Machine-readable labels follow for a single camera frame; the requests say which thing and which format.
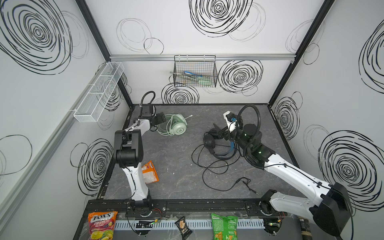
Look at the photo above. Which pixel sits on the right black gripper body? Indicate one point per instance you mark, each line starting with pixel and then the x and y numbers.
pixel 221 132

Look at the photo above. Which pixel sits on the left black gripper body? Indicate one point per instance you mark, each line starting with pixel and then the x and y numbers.
pixel 160 118

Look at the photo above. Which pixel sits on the black headphones with cable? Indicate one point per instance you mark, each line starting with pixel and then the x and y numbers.
pixel 224 156

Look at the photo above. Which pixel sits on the mint green headphones with cable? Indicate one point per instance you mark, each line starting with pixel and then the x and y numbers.
pixel 175 125

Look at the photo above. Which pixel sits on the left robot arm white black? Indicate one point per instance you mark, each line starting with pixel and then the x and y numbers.
pixel 129 154

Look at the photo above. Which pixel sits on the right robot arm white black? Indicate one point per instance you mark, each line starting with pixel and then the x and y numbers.
pixel 327 205

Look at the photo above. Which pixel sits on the green blue items in basket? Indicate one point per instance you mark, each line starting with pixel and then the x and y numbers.
pixel 188 78

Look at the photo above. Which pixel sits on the orange snack bag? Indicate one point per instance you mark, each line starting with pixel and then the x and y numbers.
pixel 150 173

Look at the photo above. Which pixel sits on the green chips bag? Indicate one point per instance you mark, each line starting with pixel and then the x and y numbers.
pixel 224 228

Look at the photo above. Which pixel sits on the small dark snack packet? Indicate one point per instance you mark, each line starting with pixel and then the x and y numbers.
pixel 182 226

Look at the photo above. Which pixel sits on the Fox's fruits candy bag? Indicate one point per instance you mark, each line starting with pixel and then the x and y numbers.
pixel 102 225

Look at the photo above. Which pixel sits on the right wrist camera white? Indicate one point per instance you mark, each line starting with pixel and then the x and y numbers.
pixel 234 122

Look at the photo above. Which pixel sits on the white mesh wall shelf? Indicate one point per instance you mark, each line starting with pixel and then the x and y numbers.
pixel 97 97

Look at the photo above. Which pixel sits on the black wire wall basket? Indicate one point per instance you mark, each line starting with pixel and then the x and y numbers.
pixel 205 68

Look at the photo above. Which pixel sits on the aluminium wall rail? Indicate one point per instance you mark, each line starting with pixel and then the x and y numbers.
pixel 198 57

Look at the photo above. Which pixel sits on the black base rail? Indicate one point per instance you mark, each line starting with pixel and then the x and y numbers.
pixel 251 207

